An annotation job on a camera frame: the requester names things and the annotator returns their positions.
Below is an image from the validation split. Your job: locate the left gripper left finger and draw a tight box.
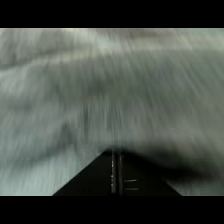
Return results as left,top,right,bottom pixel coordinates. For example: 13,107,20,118
52,150,118,197

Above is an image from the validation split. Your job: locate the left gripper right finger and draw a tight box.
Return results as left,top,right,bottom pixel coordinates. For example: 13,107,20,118
116,151,183,197

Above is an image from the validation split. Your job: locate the grey T-shirt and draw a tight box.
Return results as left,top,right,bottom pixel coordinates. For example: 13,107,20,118
0,27,224,197

